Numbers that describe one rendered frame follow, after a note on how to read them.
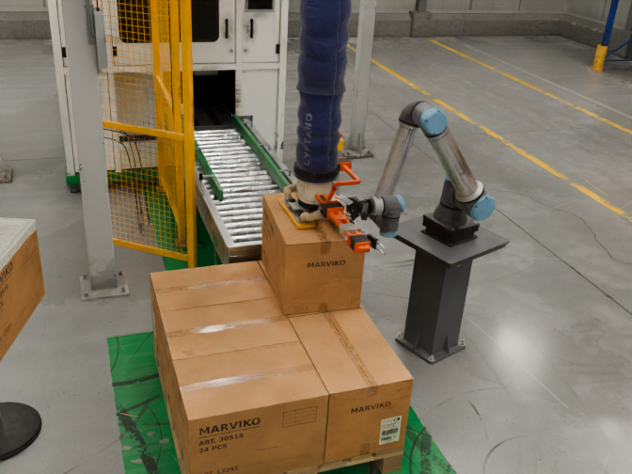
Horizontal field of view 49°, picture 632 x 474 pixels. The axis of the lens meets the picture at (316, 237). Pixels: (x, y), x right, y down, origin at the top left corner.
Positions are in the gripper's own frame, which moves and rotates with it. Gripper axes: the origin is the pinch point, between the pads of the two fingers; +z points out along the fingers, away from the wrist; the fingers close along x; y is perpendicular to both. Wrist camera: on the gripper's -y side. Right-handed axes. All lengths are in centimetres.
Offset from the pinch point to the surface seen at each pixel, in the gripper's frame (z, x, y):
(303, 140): 9.7, 28.4, 22.2
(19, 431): 153, -105, 6
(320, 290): 6.2, -40.2, -4.4
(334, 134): -4.8, 32.0, 18.9
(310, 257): 12.0, -21.1, -3.9
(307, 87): 10, 54, 21
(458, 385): -76, -108, -17
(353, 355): 3, -53, -42
